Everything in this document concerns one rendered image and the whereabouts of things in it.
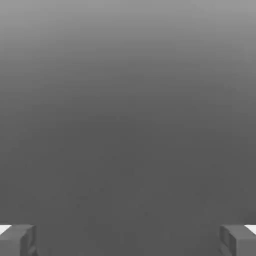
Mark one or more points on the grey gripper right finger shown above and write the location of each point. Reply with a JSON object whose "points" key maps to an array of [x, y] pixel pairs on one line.
{"points": [[240, 243]]}

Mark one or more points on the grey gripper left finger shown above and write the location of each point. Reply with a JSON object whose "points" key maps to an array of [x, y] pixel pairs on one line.
{"points": [[14, 242]]}

